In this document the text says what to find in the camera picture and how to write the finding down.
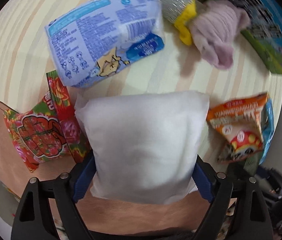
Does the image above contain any orange mushroom snack bag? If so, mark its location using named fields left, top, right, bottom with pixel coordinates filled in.
left=207, top=93, right=275, bottom=163

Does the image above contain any red floral snack bag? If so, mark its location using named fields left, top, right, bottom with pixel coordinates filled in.
left=3, top=71, right=91, bottom=172

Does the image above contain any white soft pillow pack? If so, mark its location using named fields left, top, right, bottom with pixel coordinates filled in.
left=75, top=90, right=209, bottom=204

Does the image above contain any light blue tissue pack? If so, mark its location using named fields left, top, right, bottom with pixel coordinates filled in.
left=45, top=0, right=164, bottom=88

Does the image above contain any striped cream table mat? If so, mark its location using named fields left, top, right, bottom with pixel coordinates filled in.
left=0, top=0, right=282, bottom=240

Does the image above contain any silver scrubber with yellow sponge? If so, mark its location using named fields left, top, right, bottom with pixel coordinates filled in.
left=160, top=0, right=197, bottom=46

